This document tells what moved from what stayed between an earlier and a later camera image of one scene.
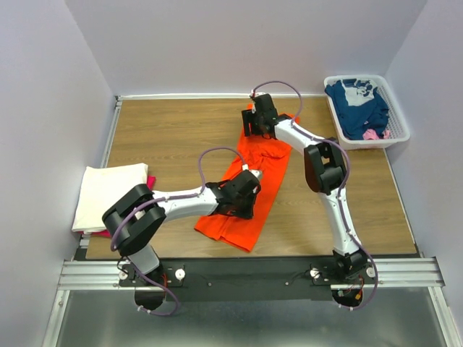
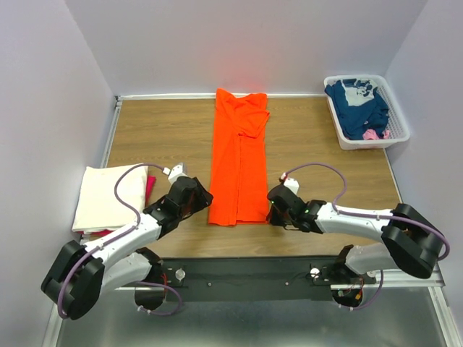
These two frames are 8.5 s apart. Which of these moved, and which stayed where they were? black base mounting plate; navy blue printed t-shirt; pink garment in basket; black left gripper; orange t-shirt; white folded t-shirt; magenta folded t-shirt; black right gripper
Moved: orange t-shirt; black left gripper; black right gripper
Stayed: white folded t-shirt; navy blue printed t-shirt; black base mounting plate; pink garment in basket; magenta folded t-shirt
